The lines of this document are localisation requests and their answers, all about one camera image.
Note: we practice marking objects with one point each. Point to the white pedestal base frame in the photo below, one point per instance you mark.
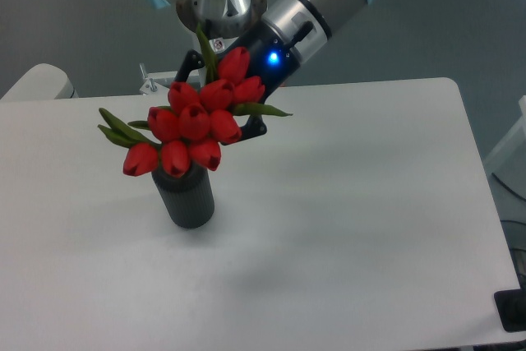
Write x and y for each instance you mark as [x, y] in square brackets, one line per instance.
[157, 83]

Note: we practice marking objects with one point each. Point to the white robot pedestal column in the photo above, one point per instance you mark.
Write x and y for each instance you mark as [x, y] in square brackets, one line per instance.
[219, 46]

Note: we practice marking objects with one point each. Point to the white furniture at right edge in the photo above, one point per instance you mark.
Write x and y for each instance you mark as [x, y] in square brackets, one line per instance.
[507, 145]

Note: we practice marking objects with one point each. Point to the white rounded chair back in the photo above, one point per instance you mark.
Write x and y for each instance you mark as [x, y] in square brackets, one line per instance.
[41, 82]

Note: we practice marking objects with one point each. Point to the black device at table corner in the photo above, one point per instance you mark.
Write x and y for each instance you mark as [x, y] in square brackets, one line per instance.
[511, 309]

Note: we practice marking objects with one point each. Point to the red tulip bouquet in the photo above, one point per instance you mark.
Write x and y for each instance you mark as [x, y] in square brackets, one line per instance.
[194, 124]

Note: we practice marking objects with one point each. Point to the dark grey ribbed vase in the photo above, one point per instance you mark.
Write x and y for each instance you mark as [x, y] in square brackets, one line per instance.
[189, 200]

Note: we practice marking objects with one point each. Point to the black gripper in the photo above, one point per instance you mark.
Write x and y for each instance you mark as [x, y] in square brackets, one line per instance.
[271, 59]

